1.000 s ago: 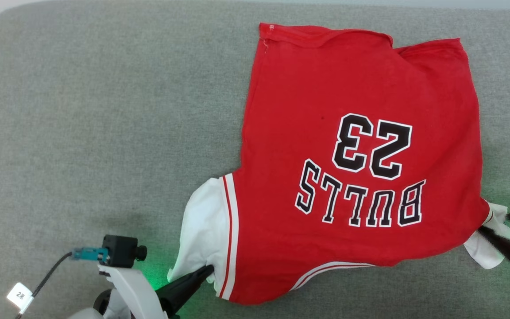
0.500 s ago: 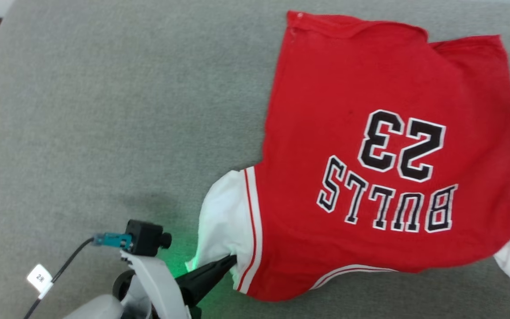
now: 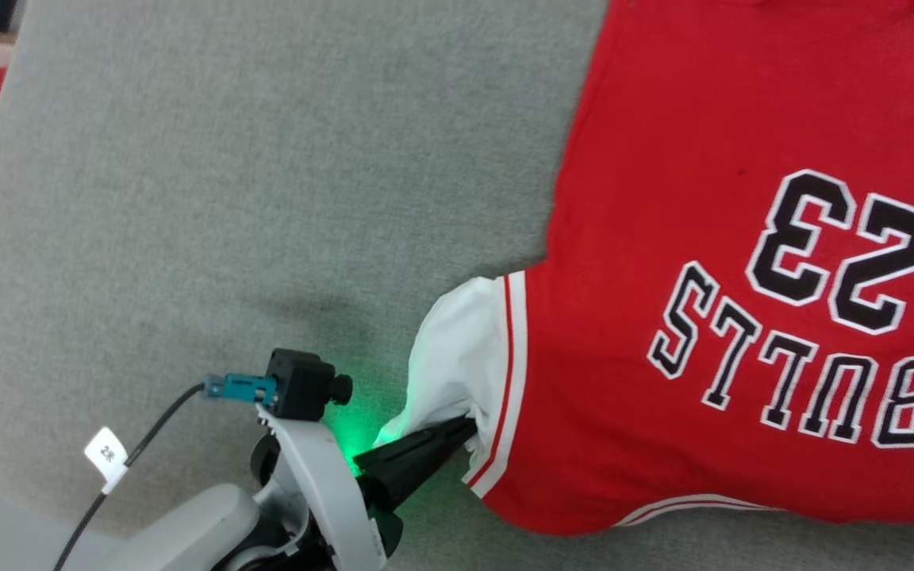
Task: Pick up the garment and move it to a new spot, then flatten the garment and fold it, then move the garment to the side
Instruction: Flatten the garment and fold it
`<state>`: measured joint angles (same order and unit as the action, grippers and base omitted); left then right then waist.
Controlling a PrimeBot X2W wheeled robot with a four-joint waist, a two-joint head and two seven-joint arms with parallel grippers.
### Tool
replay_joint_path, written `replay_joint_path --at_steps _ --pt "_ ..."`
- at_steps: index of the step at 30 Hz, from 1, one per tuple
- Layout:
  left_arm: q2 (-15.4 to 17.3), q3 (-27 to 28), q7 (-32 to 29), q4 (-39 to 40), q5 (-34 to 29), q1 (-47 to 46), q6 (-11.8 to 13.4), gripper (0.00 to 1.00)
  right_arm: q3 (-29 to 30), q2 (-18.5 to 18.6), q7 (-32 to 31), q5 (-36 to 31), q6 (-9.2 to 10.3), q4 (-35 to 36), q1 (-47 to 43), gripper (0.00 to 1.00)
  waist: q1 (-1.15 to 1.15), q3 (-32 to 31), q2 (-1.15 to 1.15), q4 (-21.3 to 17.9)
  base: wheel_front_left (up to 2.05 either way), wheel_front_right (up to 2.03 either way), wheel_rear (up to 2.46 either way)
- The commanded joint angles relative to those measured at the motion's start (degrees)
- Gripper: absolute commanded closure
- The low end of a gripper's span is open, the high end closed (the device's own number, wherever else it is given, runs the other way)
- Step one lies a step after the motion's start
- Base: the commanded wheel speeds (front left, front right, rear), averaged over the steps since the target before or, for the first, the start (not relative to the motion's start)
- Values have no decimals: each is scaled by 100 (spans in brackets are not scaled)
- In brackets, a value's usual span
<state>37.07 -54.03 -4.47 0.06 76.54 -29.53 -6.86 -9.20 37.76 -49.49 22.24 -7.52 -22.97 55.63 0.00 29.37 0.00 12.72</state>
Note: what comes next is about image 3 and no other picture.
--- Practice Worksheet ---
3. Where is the white cable label tag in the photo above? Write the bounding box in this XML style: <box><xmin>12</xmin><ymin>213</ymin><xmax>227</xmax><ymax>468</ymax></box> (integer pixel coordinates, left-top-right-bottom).
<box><xmin>83</xmin><ymin>427</ymin><xmax>129</xmax><ymax>494</ymax></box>

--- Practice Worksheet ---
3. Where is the teal cable connector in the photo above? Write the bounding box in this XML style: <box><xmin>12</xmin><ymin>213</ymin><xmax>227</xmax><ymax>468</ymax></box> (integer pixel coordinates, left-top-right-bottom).
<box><xmin>203</xmin><ymin>374</ymin><xmax>278</xmax><ymax>404</ymax></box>

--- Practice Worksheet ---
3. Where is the thin black cable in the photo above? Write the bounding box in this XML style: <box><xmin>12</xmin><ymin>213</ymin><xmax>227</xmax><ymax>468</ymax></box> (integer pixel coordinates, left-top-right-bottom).
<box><xmin>52</xmin><ymin>383</ymin><xmax>209</xmax><ymax>571</ymax></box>

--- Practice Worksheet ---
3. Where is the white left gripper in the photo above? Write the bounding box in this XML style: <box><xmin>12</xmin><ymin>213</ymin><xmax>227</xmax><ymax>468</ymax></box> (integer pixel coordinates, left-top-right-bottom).
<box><xmin>219</xmin><ymin>403</ymin><xmax>478</xmax><ymax>571</ymax></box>

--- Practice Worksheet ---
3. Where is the red Bulls 23 jersey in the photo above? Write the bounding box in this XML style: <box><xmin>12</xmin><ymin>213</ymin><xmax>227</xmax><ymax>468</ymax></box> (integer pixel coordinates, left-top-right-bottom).
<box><xmin>378</xmin><ymin>0</ymin><xmax>914</xmax><ymax>537</ymax></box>

